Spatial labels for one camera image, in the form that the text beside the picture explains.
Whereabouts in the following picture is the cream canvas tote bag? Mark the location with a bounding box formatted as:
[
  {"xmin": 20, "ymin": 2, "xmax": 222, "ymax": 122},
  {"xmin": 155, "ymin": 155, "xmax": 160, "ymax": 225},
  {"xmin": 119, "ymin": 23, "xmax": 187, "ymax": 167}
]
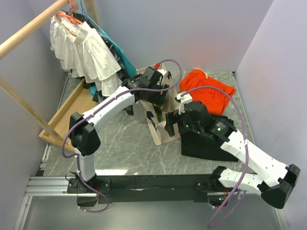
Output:
[{"xmin": 141, "ymin": 64, "xmax": 180, "ymax": 145}]

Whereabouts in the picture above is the coca-cola glass bottle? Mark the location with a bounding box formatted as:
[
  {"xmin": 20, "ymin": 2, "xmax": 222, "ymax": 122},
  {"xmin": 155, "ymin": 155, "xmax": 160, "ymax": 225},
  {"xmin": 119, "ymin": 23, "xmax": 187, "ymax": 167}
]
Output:
[{"xmin": 126, "ymin": 105, "xmax": 134, "ymax": 116}]

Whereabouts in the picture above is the green glass bottle gold cap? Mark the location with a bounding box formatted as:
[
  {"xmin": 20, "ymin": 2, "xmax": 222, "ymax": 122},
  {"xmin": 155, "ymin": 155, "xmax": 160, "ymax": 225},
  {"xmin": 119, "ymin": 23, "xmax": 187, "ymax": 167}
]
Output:
[{"xmin": 154, "ymin": 106, "xmax": 162, "ymax": 122}]

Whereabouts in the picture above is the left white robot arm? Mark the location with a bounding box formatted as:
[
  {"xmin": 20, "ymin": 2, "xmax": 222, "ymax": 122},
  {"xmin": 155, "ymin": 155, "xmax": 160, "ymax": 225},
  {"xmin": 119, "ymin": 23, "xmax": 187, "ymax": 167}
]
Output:
[{"xmin": 69, "ymin": 67, "xmax": 170, "ymax": 193}]

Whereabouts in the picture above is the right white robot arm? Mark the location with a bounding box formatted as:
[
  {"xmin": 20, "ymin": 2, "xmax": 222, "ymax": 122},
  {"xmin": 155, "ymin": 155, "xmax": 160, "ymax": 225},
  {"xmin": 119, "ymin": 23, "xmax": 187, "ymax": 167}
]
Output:
[{"xmin": 165, "ymin": 101, "xmax": 300, "ymax": 209}]

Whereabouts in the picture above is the teal garment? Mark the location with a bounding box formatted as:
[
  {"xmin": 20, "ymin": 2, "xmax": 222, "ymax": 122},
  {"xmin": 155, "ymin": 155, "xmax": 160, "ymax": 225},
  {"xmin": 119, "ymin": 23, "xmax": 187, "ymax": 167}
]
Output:
[{"xmin": 95, "ymin": 29, "xmax": 137, "ymax": 98}]

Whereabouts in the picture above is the black cloth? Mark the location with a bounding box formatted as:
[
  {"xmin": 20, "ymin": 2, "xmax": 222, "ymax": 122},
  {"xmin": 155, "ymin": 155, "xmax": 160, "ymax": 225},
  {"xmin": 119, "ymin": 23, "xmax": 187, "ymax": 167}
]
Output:
[{"xmin": 180, "ymin": 115, "xmax": 238, "ymax": 162}]

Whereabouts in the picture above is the orange cloth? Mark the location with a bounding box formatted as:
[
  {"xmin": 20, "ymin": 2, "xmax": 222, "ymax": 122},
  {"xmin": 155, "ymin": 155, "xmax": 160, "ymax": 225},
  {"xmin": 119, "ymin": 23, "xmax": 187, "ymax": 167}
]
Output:
[{"xmin": 179, "ymin": 68, "xmax": 236, "ymax": 115}]

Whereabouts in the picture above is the dark floral garment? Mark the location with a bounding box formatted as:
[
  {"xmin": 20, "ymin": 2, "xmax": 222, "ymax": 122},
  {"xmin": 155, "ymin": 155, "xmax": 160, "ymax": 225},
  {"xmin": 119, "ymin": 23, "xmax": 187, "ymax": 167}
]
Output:
[{"xmin": 71, "ymin": 11, "xmax": 135, "ymax": 104}]

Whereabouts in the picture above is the wooden tray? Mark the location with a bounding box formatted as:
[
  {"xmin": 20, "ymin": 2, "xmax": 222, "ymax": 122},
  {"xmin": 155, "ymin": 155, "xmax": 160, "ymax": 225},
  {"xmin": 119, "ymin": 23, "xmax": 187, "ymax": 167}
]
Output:
[{"xmin": 39, "ymin": 80, "xmax": 97, "ymax": 146}]

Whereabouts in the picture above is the white ruffled garment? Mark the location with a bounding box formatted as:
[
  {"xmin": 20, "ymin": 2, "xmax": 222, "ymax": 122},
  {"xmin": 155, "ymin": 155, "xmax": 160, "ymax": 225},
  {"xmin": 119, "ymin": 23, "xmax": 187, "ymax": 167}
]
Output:
[{"xmin": 49, "ymin": 15, "xmax": 121, "ymax": 97}]

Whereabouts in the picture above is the orange clothes hanger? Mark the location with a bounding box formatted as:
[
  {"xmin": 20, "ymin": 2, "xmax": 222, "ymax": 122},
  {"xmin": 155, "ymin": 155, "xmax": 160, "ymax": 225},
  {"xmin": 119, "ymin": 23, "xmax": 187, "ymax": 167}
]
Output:
[{"xmin": 55, "ymin": 0, "xmax": 83, "ymax": 25}]

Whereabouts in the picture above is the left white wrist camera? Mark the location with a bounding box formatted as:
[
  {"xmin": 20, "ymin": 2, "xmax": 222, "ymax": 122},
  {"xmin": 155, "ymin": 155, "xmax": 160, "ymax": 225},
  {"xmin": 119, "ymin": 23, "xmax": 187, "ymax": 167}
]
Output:
[{"xmin": 154, "ymin": 63, "xmax": 168, "ymax": 86}]

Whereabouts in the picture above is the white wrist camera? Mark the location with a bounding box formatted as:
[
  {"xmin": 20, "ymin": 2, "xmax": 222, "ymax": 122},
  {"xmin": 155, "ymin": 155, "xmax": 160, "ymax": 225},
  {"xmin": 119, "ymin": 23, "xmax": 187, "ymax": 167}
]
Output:
[
  {"xmin": 154, "ymin": 63, "xmax": 168, "ymax": 86},
  {"xmin": 175, "ymin": 93, "xmax": 192, "ymax": 114}
]

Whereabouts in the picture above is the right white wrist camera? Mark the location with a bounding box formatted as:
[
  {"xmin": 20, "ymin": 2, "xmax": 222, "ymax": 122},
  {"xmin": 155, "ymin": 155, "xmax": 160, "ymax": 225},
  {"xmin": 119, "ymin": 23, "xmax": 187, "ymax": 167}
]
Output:
[{"xmin": 175, "ymin": 93, "xmax": 192, "ymax": 114}]

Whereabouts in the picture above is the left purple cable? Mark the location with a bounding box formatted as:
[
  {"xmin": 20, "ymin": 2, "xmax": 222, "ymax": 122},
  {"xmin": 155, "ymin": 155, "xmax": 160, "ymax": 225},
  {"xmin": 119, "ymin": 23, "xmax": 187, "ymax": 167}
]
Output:
[{"xmin": 61, "ymin": 58, "xmax": 183, "ymax": 213}]

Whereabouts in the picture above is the purple cable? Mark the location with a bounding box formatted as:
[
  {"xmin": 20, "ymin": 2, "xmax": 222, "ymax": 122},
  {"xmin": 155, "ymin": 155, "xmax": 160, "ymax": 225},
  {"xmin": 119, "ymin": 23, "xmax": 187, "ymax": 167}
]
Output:
[
  {"xmin": 178, "ymin": 85, "xmax": 248, "ymax": 229},
  {"xmin": 61, "ymin": 58, "xmax": 183, "ymax": 213}
]

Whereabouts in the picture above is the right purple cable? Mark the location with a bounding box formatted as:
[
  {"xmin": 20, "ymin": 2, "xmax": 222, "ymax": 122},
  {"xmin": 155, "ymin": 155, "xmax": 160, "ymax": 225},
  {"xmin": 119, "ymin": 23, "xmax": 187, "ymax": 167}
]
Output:
[{"xmin": 178, "ymin": 85, "xmax": 248, "ymax": 229}]

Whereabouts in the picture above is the wooden clothes rail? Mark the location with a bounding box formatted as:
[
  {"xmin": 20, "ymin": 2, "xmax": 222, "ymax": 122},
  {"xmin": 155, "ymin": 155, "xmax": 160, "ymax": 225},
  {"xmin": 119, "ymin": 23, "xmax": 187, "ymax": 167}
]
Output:
[{"xmin": 0, "ymin": 0, "xmax": 100, "ymax": 149}]

